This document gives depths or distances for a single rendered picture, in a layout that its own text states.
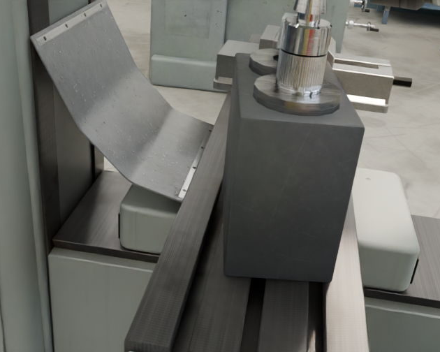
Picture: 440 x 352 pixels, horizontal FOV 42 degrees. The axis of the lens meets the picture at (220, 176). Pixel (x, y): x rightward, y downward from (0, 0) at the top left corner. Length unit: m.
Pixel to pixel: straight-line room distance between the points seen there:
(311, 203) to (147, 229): 0.44
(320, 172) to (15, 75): 0.50
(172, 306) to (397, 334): 0.54
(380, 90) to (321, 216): 0.60
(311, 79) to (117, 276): 0.58
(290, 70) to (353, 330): 0.26
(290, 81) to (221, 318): 0.24
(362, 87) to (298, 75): 0.59
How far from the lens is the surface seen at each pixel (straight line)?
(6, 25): 0.87
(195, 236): 0.69
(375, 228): 0.98
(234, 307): 0.60
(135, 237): 0.98
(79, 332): 1.14
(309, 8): 0.56
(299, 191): 0.58
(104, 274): 1.03
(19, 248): 1.01
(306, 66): 0.57
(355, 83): 1.15
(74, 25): 1.00
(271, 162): 0.56
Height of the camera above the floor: 1.34
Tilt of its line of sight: 28 degrees down
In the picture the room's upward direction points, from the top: 5 degrees clockwise
